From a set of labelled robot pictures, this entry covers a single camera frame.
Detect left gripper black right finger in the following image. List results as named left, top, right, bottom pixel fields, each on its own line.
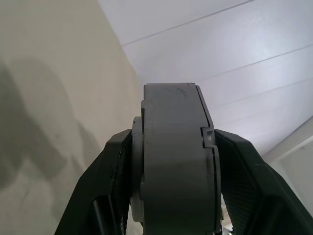
left=214, top=128, right=313, bottom=235

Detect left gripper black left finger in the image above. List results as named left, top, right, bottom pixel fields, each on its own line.
left=53, top=128, right=145, bottom=235

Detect grey stator housing copper coils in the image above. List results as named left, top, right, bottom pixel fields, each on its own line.
left=131, top=83, right=217, bottom=235

